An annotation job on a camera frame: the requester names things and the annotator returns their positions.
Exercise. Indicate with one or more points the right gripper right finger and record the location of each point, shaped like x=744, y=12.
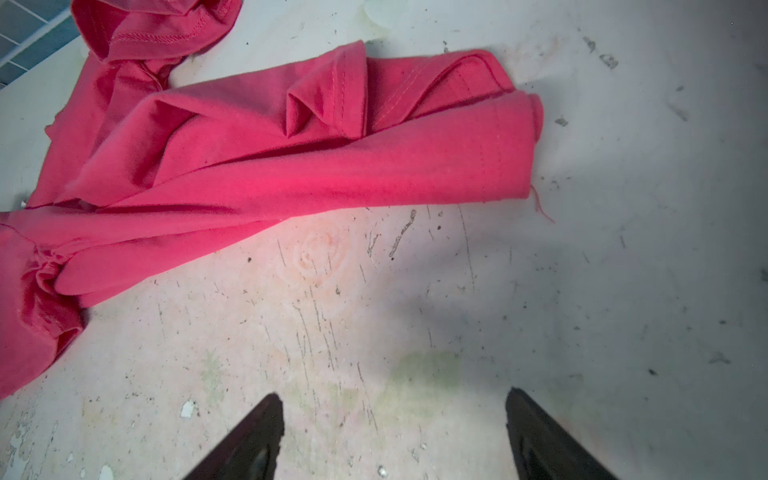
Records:
x=542, y=448

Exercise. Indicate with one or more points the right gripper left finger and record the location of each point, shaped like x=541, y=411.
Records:
x=250, y=450

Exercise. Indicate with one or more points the pink t shirt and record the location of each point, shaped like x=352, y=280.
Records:
x=141, y=177

